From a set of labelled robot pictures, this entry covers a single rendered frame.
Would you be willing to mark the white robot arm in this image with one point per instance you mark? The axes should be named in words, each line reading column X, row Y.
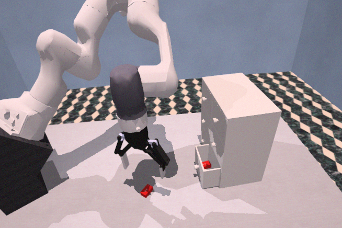
column 28, row 116

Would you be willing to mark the white chest of drawers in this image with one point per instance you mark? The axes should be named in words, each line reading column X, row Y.
column 252, row 121

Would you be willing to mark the small red block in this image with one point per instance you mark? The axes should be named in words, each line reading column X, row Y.
column 146, row 190
column 206, row 164

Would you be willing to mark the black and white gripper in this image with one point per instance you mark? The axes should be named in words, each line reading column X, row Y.
column 154, row 150

